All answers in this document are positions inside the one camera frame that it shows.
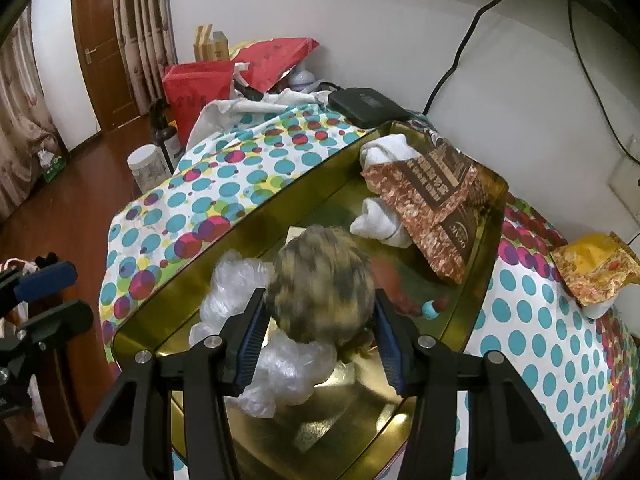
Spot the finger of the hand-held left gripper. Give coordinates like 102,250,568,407
16,299,96,349
0,260,79,307

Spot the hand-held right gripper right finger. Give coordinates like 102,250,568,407
374,290,583,480

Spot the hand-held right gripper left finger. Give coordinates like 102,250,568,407
60,287,268,480

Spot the large translucent white plastic bag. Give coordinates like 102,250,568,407
189,322,338,420

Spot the red figurine with beads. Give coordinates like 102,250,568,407
372,255,451,321

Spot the small white plastic bag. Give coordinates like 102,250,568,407
200,250,277,333

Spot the brown furry pompom ball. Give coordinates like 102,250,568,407
263,225,377,361

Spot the gold tin tray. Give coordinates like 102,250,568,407
112,121,510,480

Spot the brown snack packet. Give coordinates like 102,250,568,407
360,132,488,286

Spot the small green box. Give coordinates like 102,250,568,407
40,152,68,183

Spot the white rolled sock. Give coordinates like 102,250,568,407
350,197,416,248
357,132,423,181

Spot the white plastic jar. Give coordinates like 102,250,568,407
126,144,171,196

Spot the polka dot tablecloth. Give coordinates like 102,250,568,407
98,102,640,480

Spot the patterned beige curtain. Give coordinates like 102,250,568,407
112,0,178,103
0,2,63,221

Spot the dark glass bottle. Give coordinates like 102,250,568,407
150,100,183,173

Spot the yellow snack packet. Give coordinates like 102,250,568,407
552,232,640,307

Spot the brown wooden door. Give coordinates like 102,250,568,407
71,0,138,133

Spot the red paper bag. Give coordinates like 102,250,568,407
231,37,321,92
162,60,237,136

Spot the white plastic carrier bag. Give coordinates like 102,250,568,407
187,87,331,148

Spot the black power adapter box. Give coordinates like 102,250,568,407
327,87,412,128

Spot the white round diffuser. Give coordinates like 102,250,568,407
287,57,316,88

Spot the tan cardboard box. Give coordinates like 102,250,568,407
193,24,213,63
210,30,231,62

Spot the thick black power cable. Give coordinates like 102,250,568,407
407,0,526,121

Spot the thin black cable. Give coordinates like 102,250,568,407
567,0,637,161

